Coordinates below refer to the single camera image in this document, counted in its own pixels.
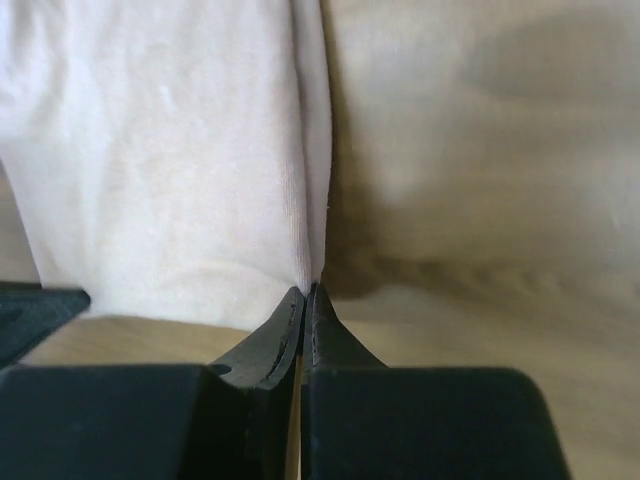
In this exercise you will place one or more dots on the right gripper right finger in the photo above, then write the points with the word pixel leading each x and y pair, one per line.
pixel 326 343

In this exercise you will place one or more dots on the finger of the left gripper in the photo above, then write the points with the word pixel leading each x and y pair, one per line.
pixel 31 313

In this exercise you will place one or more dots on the beige t-shirt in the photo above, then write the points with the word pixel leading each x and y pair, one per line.
pixel 171 158

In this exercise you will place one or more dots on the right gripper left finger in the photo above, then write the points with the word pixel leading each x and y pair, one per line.
pixel 244 421

